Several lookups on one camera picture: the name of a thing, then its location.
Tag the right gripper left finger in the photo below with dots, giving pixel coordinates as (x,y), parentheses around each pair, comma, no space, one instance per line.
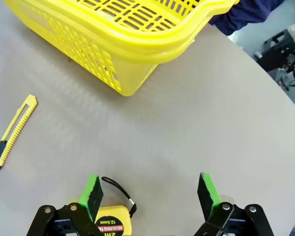
(88,196)

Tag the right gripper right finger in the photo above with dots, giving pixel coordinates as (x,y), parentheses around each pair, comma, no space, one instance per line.
(209,196)

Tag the yellow tape measure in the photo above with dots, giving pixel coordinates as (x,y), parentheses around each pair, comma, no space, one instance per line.
(115,216)

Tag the yellow plastic shopping basket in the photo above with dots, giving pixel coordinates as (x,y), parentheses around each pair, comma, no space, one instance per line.
(127,49)

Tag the person in dark purple jacket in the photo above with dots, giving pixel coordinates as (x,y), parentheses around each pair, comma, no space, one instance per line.
(248,12)

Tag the yellow utility knife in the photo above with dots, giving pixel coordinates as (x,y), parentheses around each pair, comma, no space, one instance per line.
(17,125)

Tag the black stool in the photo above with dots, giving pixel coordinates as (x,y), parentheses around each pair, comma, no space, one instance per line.
(277,51)

